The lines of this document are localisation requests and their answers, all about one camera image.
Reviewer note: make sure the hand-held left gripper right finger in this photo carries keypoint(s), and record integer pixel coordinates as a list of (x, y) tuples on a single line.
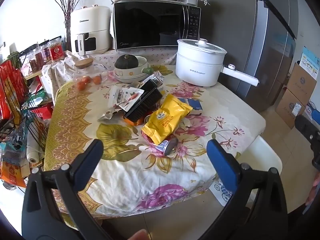
[(222, 165)]

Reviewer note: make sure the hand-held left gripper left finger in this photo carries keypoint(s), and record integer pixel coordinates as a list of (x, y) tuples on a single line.
[(87, 162)]

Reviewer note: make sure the silver wrapper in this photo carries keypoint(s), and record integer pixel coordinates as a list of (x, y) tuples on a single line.
[(108, 115)]

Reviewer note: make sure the small canned drink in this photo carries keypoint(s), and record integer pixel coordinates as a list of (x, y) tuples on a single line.
[(166, 147)]

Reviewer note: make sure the blue cardboard box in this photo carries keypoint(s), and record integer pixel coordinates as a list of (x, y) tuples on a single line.
[(195, 105)]

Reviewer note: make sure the yellow snack bag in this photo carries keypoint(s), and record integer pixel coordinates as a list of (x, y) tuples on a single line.
[(167, 117)]

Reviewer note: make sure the white label packet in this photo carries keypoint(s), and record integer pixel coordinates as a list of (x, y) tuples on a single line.
[(122, 96)]

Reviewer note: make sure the black plastic tray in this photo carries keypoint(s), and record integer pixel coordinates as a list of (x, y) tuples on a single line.
[(146, 100)]

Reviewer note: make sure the person's right hand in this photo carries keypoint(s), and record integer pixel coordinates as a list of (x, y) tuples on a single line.
[(316, 190)]

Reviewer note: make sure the person's left hand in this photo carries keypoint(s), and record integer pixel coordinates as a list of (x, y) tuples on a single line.
[(138, 235)]

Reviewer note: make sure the large floral tablecloth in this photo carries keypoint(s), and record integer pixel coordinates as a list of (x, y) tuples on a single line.
[(125, 170)]

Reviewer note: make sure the orange packet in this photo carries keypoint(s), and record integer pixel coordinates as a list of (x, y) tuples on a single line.
[(11, 175)]

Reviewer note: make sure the small orange tomato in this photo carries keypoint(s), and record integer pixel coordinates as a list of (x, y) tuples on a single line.
[(83, 83), (97, 79)]

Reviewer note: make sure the glass jar with cork lid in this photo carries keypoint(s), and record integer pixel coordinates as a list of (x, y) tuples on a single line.
[(86, 72)]

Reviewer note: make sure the white ceramic casserole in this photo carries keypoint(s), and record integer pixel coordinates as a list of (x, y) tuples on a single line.
[(130, 76)]

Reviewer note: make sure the white electric pot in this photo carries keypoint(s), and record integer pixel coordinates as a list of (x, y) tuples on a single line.
[(197, 67)]

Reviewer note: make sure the grey refrigerator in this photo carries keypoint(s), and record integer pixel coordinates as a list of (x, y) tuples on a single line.
[(245, 42)]

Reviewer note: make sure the dark green squash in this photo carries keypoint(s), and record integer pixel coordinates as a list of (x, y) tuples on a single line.
[(127, 62)]

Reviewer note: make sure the red packets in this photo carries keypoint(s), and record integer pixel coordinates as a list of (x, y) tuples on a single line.
[(10, 87)]

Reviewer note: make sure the green lime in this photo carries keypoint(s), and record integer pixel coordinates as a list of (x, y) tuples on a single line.
[(148, 70)]

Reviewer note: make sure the red label jar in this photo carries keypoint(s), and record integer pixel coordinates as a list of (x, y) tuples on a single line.
[(57, 51)]

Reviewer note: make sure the white pot lid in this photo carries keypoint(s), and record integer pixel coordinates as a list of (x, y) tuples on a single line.
[(202, 46)]

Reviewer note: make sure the glass vase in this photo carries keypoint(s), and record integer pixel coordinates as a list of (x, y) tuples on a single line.
[(68, 35)]

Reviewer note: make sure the white air fryer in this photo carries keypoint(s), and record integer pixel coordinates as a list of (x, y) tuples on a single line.
[(90, 27)]

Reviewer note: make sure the black microwave oven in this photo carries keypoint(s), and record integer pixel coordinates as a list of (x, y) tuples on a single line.
[(150, 25)]

